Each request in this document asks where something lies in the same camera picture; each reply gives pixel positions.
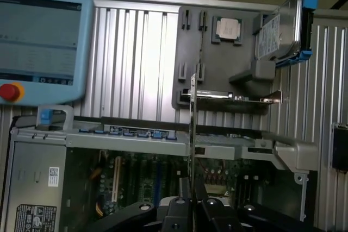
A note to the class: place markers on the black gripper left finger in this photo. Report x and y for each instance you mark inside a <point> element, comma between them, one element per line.
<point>176,215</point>

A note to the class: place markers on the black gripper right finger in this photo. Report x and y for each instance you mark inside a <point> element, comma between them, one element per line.
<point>212,215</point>

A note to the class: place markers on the CPU socket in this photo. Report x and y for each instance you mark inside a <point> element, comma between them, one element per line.
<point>217,190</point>

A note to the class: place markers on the green Dell motherboard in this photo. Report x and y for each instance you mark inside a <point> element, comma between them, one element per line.
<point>146,183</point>

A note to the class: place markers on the blue expansion slot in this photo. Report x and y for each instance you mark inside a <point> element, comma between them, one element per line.
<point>157,173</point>

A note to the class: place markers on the white expansion slot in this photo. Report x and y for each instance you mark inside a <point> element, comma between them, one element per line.
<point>117,177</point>

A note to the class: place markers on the open metal PC case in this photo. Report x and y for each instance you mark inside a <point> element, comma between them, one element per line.
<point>136,145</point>

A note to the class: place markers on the blue card retainer clip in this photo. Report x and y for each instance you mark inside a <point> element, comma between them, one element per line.
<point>98,131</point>
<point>83,130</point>
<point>157,135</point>
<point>127,133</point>

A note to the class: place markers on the silver power supply with labels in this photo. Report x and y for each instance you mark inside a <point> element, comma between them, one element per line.
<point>35,175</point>

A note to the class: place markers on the grey plastic parts rack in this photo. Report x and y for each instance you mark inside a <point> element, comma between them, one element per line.
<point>231,63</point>

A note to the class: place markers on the blue release latch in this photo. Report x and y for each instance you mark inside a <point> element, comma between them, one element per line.
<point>46,116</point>

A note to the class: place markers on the silver CPU chip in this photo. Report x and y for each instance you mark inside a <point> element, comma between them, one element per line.
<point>229,28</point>

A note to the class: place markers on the silver hard disk white label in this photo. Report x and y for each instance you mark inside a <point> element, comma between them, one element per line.
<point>272,36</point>

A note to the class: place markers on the light blue teach pendant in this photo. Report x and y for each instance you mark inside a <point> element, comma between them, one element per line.
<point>40,39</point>

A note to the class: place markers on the blue disk caddy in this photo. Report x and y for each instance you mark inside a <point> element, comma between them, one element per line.
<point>310,1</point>

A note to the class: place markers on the green graphics card metal bracket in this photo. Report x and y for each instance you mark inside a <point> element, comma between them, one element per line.
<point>217,96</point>

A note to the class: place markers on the black box camera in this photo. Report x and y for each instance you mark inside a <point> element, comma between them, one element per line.
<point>341,145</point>

